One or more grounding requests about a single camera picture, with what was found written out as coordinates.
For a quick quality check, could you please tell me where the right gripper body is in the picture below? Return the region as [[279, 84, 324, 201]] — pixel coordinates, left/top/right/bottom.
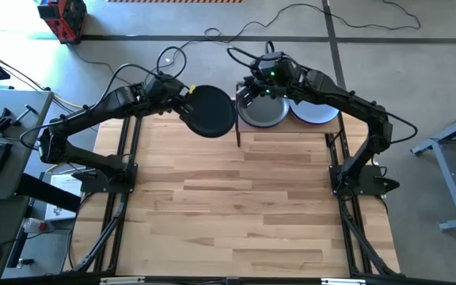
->
[[245, 74, 288, 100]]

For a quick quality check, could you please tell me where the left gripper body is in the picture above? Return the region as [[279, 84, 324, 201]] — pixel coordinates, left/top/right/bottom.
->
[[142, 74, 188, 112]]

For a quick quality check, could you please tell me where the grey plate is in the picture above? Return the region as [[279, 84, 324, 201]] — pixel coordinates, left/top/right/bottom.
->
[[237, 93, 291, 127]]

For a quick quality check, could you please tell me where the light blue plate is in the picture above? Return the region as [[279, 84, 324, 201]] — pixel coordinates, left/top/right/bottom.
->
[[289, 98, 340, 124]]

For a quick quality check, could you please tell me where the purple plate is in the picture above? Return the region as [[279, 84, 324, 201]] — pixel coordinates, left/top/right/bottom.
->
[[290, 112, 340, 127]]

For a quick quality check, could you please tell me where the red and black power station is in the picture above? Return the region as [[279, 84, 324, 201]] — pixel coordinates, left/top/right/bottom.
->
[[36, 0, 88, 45]]

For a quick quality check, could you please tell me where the grey desk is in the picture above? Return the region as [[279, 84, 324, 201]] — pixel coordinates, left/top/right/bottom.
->
[[0, 87, 55, 201]]

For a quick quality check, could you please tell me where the black c-clamp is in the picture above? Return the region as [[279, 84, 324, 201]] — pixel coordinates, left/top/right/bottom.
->
[[0, 103, 39, 134]]

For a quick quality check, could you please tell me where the clear water bottle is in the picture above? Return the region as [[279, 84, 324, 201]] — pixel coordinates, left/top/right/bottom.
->
[[21, 217, 55, 234]]

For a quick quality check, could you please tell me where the grey metal stand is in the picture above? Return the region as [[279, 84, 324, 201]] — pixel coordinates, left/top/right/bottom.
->
[[409, 103, 456, 233]]

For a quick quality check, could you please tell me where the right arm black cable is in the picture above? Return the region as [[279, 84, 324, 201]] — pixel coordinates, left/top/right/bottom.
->
[[226, 40, 280, 72]]

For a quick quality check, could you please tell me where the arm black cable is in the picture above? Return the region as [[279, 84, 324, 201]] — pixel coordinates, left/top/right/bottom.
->
[[93, 46, 188, 112], [226, 40, 280, 72]]

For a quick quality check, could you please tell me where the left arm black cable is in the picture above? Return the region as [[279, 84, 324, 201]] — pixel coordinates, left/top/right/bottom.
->
[[93, 46, 188, 112]]

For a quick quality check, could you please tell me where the black floor cable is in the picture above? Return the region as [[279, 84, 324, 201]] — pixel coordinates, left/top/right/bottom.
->
[[203, 0, 422, 44]]

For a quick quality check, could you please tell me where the black frame bar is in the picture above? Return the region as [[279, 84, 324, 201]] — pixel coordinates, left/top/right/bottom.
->
[[0, 272, 456, 285]]

